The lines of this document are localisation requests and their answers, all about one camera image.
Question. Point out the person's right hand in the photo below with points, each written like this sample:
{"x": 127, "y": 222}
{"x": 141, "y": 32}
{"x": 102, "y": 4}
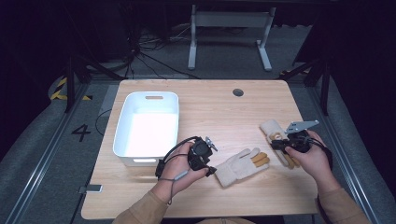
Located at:
{"x": 316, "y": 163}

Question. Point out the cream knit glove yellow fingertips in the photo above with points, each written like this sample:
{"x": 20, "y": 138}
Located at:
{"x": 238, "y": 168}
{"x": 271, "y": 128}

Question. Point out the white metal desk frame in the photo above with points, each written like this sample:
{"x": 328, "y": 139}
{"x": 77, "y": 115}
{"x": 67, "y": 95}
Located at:
{"x": 193, "y": 46}

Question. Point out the white plastic storage bin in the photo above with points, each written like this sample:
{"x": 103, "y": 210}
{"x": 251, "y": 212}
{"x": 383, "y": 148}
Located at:
{"x": 149, "y": 133}

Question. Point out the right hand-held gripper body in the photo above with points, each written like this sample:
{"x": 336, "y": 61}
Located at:
{"x": 299, "y": 141}

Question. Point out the person's lap tan clothing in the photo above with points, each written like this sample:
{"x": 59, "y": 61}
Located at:
{"x": 224, "y": 221}

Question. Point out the small silver flat device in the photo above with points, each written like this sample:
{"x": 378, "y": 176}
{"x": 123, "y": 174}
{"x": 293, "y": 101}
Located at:
{"x": 92, "y": 188}

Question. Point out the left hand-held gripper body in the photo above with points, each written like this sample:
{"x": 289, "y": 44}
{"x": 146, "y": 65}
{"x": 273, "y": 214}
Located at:
{"x": 199, "y": 154}

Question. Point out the yellow black hazard tape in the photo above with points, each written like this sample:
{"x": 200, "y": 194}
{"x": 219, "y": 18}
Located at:
{"x": 59, "y": 90}

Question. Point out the person's left hand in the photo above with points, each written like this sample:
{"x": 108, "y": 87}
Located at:
{"x": 176, "y": 169}

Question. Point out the black metal stand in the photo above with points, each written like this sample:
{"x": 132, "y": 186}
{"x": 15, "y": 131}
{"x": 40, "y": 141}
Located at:
{"x": 325, "y": 87}
{"x": 70, "y": 87}

